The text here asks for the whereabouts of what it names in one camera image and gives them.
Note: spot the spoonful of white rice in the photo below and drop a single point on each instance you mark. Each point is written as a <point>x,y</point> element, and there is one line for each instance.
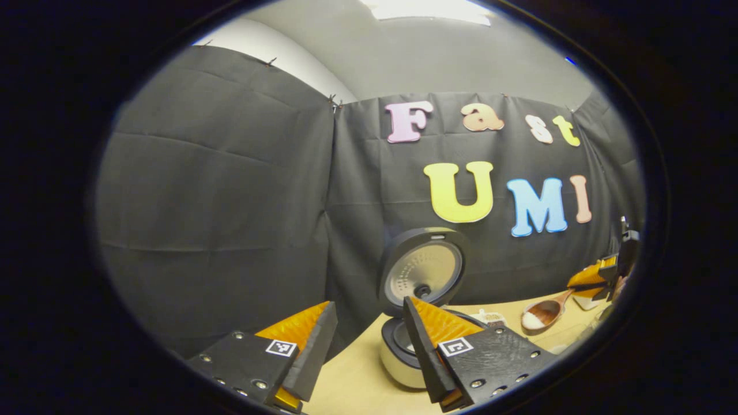
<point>531,321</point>

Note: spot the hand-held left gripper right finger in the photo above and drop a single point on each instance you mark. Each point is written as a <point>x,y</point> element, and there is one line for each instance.
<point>426,357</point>

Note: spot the dark grey rice cooker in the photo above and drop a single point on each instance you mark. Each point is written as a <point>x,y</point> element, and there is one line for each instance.
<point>424,271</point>

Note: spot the black backdrop cloth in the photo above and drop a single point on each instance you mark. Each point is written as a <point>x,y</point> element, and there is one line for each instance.
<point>202,202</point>

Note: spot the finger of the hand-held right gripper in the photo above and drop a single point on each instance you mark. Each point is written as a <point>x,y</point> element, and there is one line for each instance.
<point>591,276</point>
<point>591,294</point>

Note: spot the small white plate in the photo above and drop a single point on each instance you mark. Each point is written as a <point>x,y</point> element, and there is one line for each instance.
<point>490,318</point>

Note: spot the brown wooden spoon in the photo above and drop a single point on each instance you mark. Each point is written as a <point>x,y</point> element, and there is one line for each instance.
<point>548,311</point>

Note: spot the large ceiling light panel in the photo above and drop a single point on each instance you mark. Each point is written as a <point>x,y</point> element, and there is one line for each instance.
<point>426,10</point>

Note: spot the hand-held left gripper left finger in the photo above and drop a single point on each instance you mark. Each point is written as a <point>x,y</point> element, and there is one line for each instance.
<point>314,363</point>

